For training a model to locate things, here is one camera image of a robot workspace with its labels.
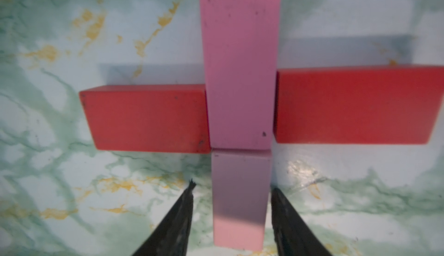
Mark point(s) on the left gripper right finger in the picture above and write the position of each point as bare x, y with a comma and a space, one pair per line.
291, 234

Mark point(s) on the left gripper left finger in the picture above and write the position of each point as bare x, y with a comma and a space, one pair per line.
170, 238

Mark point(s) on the pink block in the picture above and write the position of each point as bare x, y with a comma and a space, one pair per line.
241, 181
240, 45

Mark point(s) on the red block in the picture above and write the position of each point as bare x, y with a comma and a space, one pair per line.
148, 118
374, 105

